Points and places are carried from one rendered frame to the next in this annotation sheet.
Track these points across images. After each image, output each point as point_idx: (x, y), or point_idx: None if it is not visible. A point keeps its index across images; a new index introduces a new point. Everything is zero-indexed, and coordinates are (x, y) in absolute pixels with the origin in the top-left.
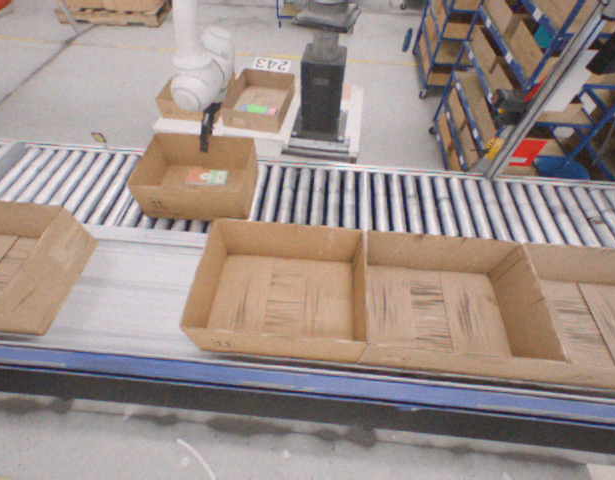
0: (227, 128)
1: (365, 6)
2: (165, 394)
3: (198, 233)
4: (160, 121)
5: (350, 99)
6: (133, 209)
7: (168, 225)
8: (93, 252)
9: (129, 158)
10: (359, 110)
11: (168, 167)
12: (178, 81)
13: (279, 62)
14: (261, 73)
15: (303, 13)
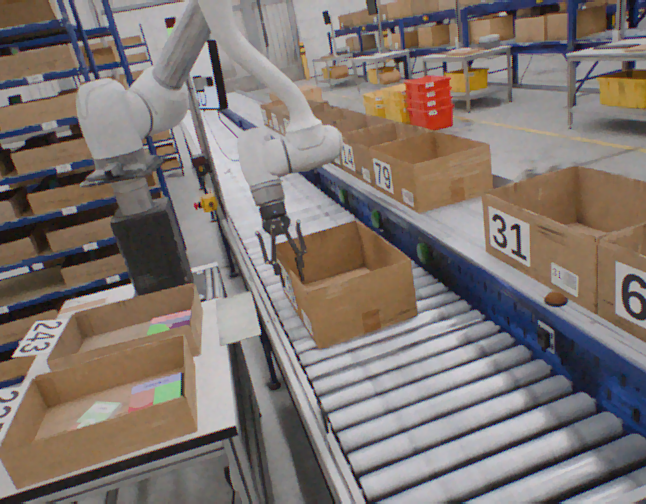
0: (204, 349)
1: (176, 122)
2: None
3: (416, 223)
4: (209, 427)
5: (104, 297)
6: (418, 329)
7: None
8: None
9: (332, 395)
10: (131, 285)
11: (326, 342)
12: (332, 127)
13: (37, 330)
14: (59, 348)
15: (139, 165)
